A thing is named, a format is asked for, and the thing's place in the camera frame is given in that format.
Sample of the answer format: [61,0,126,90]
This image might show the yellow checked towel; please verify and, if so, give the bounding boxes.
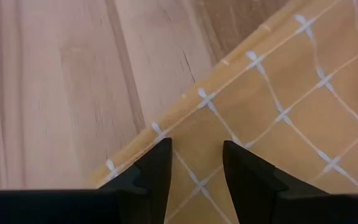
[90,0,358,224]

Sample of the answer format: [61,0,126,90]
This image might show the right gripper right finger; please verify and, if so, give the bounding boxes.
[222,139,358,224]

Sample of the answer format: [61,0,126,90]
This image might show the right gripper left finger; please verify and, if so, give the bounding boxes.
[0,138,173,224]

